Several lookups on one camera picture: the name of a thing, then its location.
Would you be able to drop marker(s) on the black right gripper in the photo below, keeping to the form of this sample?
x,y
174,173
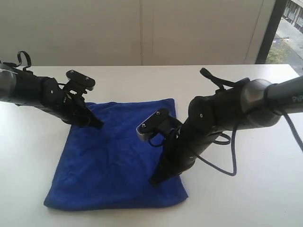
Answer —
x,y
205,123

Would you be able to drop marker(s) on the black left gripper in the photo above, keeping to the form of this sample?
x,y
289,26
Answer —
x,y
67,106

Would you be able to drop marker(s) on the blue microfibre cloth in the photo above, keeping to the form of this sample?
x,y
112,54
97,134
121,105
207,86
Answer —
x,y
109,168

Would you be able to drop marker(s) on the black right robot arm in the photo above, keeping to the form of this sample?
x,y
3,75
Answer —
x,y
254,104

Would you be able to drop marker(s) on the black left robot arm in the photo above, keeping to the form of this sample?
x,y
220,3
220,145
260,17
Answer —
x,y
23,88

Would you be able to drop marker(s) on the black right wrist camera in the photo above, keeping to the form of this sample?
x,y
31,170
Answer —
x,y
160,122

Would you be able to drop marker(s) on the black window frame post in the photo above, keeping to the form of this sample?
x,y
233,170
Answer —
x,y
270,32

